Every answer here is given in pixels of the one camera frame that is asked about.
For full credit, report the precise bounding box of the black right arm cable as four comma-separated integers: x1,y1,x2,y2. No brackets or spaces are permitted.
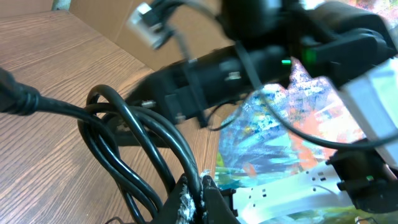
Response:
236,43,398,152

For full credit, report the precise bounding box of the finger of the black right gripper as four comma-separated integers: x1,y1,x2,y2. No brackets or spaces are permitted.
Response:
102,111,170,149

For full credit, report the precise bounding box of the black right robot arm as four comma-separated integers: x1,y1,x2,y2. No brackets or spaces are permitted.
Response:
106,1,397,222

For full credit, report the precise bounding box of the thick black usb cable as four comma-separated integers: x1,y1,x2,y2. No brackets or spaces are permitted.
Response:
0,67,201,224

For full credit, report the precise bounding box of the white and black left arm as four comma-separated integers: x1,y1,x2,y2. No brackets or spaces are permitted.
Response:
152,162,353,224

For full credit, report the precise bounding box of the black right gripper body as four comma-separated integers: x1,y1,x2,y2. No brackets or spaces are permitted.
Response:
125,67,208,128

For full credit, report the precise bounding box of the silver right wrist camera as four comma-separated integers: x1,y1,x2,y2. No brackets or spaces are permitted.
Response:
126,2,172,50

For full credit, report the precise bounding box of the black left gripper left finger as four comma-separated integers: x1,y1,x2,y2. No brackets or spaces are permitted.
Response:
150,175,196,224

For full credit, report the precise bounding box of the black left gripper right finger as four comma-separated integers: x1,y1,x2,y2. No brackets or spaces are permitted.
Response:
202,175,239,224

